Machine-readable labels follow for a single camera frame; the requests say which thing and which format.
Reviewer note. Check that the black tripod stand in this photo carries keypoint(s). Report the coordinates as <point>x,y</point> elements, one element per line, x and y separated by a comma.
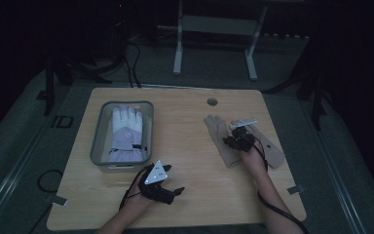
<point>308,87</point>
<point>61,74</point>

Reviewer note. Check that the person's right hand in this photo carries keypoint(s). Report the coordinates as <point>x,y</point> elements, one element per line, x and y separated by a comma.
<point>253,161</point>

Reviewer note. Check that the gray plastic bin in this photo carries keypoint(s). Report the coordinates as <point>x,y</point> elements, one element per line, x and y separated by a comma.
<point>99,143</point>

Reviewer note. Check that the lavender glove with white back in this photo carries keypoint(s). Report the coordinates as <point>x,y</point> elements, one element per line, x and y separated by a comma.
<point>126,130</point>

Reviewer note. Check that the white metal desk frame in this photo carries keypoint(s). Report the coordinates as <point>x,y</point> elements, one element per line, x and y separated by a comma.
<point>214,27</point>

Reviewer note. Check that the beige glove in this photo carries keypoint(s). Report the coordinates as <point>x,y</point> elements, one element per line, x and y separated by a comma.
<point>272,151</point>
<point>222,139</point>

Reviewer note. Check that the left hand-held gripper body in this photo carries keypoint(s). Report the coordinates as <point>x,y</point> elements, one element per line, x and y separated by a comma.
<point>156,177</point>

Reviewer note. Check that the person's left hand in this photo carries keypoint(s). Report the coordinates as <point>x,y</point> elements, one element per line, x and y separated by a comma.
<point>139,198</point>

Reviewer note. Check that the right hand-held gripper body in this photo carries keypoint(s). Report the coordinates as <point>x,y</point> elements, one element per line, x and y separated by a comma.
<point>242,135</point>

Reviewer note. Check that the gray tape piece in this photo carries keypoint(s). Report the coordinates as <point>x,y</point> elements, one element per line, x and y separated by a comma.
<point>295,189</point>
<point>58,200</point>

